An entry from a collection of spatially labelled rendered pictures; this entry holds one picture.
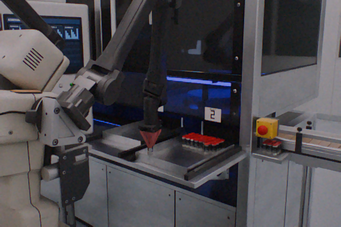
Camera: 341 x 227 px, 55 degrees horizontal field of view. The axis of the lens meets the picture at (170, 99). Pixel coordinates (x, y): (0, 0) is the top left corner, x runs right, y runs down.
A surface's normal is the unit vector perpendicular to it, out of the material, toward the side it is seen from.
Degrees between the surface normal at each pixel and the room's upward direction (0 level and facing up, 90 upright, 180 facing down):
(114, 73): 62
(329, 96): 90
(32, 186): 90
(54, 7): 90
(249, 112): 90
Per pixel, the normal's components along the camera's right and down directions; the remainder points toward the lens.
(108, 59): -0.21, -0.30
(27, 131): 0.80, 0.11
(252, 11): -0.63, 0.14
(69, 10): 0.65, 0.14
